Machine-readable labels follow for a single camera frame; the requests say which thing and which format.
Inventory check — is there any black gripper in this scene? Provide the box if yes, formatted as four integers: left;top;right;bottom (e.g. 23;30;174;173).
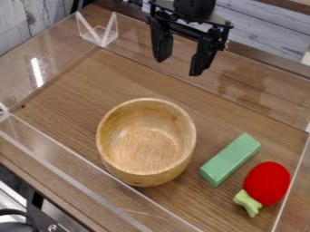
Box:
149;0;234;76

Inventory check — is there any green rectangular block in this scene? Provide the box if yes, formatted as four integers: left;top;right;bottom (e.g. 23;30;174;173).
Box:
199;133;262;188

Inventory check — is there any brown wooden bowl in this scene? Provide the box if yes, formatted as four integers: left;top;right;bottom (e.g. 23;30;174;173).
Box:
97;98;197;187

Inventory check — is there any red toy radish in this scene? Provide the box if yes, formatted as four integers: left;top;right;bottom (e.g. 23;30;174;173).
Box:
233;161;292;218

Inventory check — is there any clear acrylic corner bracket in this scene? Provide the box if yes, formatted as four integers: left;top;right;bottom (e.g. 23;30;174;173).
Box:
75;12;119;48

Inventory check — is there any clear acrylic front wall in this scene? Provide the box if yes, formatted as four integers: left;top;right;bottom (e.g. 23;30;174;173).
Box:
0;104;201;232

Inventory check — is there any black metal table frame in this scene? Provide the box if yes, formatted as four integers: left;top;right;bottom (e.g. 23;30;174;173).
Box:
0;165;70;232

